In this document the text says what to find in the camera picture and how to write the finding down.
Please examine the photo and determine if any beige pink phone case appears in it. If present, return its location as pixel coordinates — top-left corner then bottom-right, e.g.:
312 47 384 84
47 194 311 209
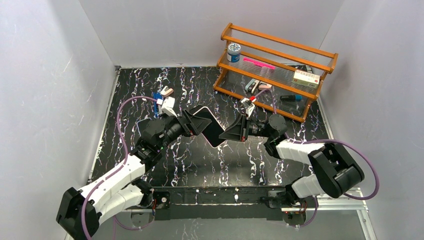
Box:
190 105 226 148

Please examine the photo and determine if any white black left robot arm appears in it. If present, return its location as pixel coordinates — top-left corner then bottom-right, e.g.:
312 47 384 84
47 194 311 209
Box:
55 110 212 240

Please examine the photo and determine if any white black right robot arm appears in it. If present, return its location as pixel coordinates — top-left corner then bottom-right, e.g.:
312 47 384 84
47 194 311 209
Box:
219 114 365 204

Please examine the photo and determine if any black arm mounting base bar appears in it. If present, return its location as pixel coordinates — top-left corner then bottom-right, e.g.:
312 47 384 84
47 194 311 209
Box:
151 186 309 225

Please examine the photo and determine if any phone in light blue case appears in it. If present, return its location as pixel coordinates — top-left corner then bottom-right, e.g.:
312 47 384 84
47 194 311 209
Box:
136 117 151 137

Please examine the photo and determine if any small pink white stapler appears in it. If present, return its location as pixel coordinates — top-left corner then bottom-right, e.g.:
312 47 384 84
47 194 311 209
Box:
160 86 174 98

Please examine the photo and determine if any light blue small stapler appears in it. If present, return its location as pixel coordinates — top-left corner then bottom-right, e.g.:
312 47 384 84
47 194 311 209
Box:
244 78 260 94

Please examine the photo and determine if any black blue marker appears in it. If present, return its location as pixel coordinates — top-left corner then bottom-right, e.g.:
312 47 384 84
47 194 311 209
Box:
279 94 303 102

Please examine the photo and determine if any orange wooden shelf rack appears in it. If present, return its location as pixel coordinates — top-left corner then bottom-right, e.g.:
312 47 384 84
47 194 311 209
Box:
213 23 339 123

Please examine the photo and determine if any pink pen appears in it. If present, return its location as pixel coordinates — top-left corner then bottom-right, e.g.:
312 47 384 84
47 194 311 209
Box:
243 57 276 70

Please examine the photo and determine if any white red cardboard box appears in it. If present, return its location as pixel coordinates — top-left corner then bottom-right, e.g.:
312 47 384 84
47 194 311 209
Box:
292 69 320 89

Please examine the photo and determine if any white blue labelled jar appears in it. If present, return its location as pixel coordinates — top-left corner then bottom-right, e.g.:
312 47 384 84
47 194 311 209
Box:
226 42 242 63

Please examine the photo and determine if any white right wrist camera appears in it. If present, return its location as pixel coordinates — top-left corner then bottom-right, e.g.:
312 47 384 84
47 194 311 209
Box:
240 96 257 118

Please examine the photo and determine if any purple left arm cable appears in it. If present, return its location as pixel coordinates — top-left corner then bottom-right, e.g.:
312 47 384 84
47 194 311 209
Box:
81 95 163 240

